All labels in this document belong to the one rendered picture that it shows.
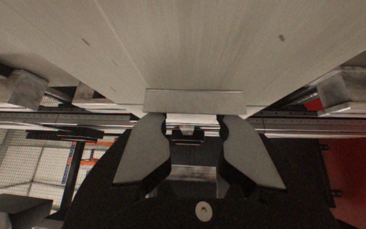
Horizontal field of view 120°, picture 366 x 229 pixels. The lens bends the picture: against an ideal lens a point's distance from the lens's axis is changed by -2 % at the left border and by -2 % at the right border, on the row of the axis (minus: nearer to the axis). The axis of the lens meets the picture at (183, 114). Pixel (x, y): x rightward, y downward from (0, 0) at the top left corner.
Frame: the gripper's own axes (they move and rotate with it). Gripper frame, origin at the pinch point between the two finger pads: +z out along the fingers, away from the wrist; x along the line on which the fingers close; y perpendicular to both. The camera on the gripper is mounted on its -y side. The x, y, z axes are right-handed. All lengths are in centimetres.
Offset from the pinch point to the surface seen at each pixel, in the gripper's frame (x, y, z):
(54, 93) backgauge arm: -56, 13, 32
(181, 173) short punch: -0.8, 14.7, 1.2
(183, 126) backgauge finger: -0.8, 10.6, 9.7
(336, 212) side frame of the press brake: 88, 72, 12
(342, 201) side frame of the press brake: 88, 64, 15
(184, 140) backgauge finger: -0.5, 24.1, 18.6
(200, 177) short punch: 2.5, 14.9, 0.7
